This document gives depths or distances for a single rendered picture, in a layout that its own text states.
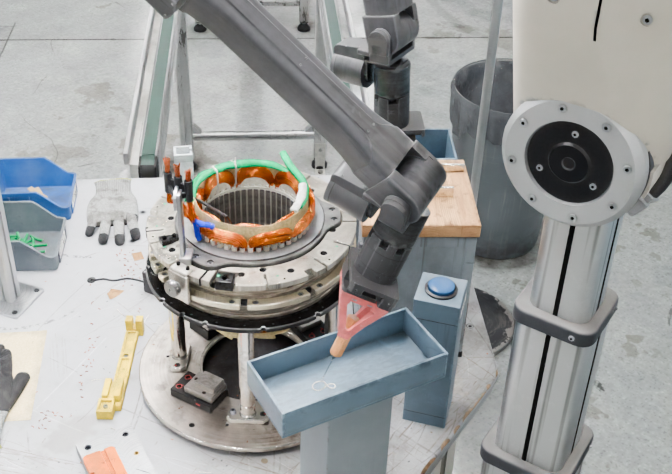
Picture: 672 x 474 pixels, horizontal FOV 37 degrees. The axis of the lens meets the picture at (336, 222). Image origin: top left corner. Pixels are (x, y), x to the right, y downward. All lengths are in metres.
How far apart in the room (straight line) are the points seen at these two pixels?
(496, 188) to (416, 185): 2.01
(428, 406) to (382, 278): 0.43
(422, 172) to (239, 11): 0.28
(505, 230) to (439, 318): 1.76
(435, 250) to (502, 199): 1.55
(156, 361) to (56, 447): 0.22
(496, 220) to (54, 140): 1.73
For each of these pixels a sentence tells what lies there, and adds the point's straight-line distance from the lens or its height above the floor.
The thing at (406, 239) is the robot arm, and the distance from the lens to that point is 1.24.
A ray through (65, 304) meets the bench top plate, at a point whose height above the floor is 0.78.
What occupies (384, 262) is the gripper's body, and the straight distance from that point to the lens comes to 1.25.
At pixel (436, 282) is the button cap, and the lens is 1.52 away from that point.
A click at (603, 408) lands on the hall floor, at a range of 2.90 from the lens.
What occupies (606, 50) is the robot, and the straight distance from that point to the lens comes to 1.00.
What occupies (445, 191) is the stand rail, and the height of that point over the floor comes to 1.08.
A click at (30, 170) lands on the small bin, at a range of 2.24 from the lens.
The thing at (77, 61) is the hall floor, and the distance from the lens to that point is 4.57.
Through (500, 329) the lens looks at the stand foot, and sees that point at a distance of 3.05.
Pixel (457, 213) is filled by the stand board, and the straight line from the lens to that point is 1.64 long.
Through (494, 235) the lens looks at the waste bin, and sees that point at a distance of 3.27.
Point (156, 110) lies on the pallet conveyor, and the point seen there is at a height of 0.76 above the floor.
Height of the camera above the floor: 1.99
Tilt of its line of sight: 35 degrees down
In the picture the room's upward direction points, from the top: 2 degrees clockwise
